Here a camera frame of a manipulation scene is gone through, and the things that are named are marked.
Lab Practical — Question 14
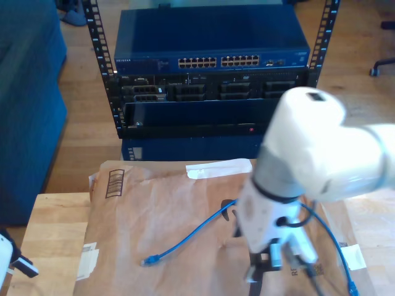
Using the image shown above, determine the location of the black office chair base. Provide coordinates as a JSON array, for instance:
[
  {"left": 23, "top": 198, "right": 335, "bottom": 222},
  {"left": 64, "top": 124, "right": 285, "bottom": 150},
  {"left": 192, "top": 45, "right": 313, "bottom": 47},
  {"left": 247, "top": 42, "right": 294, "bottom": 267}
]
[{"left": 369, "top": 20, "right": 395, "bottom": 78}]

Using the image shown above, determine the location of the brown packing paper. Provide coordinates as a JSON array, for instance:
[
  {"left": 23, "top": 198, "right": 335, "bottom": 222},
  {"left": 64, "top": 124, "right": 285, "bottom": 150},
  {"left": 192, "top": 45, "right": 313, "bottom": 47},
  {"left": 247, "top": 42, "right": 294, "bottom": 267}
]
[{"left": 73, "top": 158, "right": 379, "bottom": 296}]

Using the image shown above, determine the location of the white paper label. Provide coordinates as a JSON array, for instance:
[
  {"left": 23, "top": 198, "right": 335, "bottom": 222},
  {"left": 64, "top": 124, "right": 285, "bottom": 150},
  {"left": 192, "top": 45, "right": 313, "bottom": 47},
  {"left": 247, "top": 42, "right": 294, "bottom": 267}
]
[
  {"left": 338, "top": 243, "right": 367, "bottom": 271},
  {"left": 76, "top": 242, "right": 100, "bottom": 282}
]

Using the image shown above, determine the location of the blue network switch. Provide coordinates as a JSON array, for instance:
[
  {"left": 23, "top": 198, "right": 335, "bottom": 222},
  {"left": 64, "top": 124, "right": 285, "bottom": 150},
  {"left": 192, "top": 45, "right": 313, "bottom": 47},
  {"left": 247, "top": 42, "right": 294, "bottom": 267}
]
[{"left": 113, "top": 8, "right": 311, "bottom": 75}]

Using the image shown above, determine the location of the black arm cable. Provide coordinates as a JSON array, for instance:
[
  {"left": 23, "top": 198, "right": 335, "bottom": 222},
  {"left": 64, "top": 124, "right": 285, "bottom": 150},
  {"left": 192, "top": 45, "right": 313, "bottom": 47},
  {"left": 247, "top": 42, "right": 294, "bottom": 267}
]
[{"left": 276, "top": 200, "right": 325, "bottom": 296}]

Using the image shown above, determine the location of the black rack server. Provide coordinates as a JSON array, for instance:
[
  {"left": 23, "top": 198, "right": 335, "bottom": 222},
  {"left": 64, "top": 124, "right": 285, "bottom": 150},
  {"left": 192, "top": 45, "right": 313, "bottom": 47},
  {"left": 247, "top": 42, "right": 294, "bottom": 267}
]
[{"left": 118, "top": 71, "right": 309, "bottom": 102}]

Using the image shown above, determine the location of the blue network cable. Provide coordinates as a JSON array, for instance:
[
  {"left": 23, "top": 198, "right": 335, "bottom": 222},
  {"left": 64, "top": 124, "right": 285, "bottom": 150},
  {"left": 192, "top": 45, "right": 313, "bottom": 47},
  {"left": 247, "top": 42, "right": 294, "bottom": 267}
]
[{"left": 141, "top": 199, "right": 359, "bottom": 296}]

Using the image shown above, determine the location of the blue device under rack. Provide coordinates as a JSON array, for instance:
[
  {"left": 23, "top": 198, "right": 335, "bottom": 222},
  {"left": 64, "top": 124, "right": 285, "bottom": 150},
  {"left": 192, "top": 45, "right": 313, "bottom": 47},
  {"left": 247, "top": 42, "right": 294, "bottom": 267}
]
[{"left": 120, "top": 138, "right": 263, "bottom": 162}]

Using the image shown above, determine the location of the white tape strip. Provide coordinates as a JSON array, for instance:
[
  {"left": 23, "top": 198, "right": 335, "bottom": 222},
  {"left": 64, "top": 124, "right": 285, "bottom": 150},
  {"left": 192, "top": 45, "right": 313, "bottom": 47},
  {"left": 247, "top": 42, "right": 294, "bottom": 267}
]
[{"left": 185, "top": 158, "right": 254, "bottom": 180}]

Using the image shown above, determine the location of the black rack frame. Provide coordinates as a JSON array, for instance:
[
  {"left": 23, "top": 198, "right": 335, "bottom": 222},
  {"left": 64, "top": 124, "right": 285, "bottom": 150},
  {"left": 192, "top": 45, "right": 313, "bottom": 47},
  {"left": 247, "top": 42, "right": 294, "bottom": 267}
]
[{"left": 82, "top": 0, "right": 342, "bottom": 139}]

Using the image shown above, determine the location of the grey slipper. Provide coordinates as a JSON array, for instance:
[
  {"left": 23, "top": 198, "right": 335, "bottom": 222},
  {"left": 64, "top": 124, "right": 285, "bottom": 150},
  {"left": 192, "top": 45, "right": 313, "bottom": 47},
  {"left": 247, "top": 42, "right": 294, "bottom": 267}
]
[{"left": 60, "top": 9, "right": 88, "bottom": 27}]

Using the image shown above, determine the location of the blue sofa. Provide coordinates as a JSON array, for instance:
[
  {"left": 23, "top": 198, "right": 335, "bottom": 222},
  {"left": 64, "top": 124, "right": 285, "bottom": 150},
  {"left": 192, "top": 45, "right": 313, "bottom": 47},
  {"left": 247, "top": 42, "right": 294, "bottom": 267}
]
[{"left": 0, "top": 0, "right": 69, "bottom": 228}]

